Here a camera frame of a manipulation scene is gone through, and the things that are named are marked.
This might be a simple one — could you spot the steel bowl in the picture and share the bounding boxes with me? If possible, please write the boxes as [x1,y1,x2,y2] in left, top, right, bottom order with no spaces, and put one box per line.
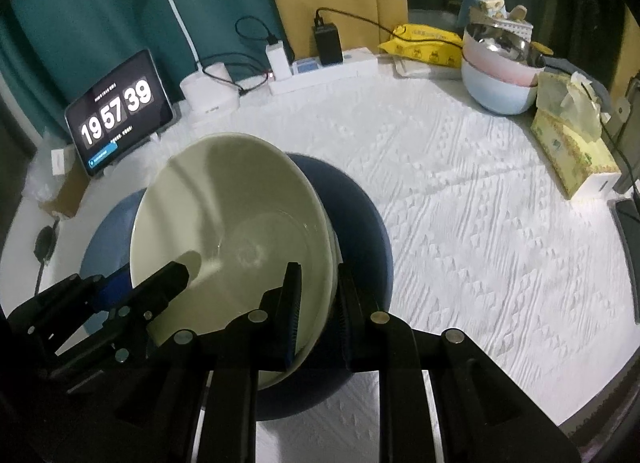
[464,23,546,69]

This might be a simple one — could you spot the teal curtain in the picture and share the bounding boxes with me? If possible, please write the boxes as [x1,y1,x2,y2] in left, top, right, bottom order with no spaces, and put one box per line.
[0,0,296,154]

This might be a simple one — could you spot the long black charger cable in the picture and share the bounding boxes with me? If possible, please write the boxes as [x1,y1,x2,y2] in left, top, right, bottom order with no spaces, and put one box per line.
[315,7,463,51]

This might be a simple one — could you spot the yellow tissue pack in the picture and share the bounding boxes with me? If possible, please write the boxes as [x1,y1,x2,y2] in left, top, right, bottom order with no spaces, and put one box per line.
[530,72,622,201]

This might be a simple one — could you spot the pale pink bowl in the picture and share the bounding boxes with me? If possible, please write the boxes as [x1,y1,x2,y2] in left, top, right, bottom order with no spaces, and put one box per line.
[461,38,543,86]

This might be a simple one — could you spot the light blue plate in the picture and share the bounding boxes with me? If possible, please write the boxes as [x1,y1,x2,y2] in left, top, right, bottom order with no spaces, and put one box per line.
[80,190,151,339]

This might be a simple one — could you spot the black smartphone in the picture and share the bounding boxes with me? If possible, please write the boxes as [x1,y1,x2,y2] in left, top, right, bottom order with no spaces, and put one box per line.
[611,196,640,324]

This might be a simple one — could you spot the cream bowl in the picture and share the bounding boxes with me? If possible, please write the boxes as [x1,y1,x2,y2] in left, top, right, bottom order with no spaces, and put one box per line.
[130,136,337,390]

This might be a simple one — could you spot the black round pouch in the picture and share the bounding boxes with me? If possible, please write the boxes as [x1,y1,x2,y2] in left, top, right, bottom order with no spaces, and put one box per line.
[32,220,61,294]

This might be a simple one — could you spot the white charger plug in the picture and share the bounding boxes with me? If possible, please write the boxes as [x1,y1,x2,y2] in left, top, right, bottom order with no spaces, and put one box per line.
[265,43,292,81]

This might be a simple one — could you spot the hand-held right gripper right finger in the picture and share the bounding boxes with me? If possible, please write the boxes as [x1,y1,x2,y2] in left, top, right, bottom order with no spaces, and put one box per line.
[336,268,583,463]

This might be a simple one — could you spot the yellow snack packet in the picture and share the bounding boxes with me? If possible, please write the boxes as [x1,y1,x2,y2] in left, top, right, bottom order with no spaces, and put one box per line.
[377,24,463,69]

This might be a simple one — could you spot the black lamp cable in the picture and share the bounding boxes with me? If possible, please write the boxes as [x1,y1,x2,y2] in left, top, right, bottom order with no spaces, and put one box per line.
[197,54,273,95]

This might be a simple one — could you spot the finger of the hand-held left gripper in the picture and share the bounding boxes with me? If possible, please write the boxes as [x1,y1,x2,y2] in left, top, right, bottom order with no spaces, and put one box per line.
[7,270,133,339]
[42,260,191,394]

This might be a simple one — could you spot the steel tumbler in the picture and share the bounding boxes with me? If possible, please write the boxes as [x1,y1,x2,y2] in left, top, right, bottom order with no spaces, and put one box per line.
[610,78,640,194]

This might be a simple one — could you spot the white desk lamp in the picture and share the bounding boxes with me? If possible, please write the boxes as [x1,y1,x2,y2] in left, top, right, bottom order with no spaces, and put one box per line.
[102,0,241,114]

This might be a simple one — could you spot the large dark blue bowl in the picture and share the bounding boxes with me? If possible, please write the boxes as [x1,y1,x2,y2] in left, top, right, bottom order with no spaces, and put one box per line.
[255,153,394,421]

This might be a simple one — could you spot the cardboard box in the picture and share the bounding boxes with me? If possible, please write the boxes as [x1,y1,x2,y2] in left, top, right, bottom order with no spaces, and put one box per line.
[37,143,91,218]

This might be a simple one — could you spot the tablet with clock display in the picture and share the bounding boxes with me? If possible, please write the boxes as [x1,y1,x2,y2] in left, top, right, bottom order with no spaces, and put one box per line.
[64,49,176,178]

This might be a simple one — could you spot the black charger plug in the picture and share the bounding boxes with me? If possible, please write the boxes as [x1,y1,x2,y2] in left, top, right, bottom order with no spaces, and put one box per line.
[312,18,345,65]

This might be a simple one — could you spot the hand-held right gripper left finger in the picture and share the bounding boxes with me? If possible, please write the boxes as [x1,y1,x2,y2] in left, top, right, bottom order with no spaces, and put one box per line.
[112,262,303,463]

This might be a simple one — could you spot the white power strip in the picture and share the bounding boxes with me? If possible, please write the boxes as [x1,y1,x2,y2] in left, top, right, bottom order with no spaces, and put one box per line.
[269,48,378,96]

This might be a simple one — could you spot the grey cloth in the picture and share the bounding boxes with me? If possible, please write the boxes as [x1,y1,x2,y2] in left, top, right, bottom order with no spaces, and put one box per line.
[542,56,613,99]

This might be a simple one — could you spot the small white box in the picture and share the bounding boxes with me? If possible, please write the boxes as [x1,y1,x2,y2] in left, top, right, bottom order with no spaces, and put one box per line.
[50,147,71,176]

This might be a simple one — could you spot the black looped charger cable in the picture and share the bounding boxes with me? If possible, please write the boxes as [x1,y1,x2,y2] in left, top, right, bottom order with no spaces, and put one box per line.
[235,17,281,46]

